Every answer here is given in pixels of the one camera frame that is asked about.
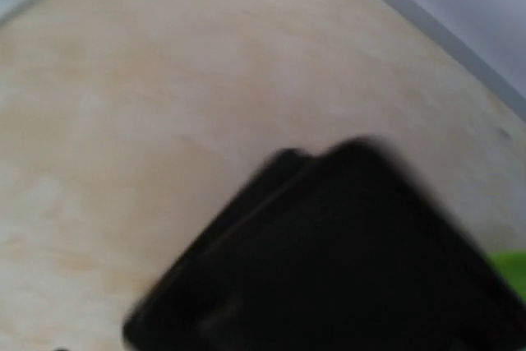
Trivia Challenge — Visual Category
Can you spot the black folding phone stand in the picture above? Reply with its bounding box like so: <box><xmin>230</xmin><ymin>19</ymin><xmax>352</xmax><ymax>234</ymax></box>
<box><xmin>122</xmin><ymin>137</ymin><xmax>525</xmax><ymax>350</ymax></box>

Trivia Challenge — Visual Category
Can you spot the green saucer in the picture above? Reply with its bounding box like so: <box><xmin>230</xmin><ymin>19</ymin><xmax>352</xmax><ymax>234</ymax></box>
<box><xmin>491</xmin><ymin>251</ymin><xmax>526</xmax><ymax>300</ymax></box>

